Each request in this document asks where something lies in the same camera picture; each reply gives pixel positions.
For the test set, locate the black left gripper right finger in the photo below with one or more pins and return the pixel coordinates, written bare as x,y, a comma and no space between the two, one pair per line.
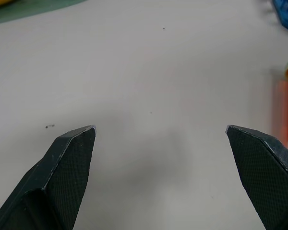
259,172

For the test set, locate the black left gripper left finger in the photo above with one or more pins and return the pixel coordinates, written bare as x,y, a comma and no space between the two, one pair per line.
62,172

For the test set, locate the blue object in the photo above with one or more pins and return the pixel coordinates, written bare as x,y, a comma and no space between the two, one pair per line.
286,13

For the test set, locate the green mat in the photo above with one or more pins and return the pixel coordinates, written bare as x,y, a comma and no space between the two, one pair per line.
26,9

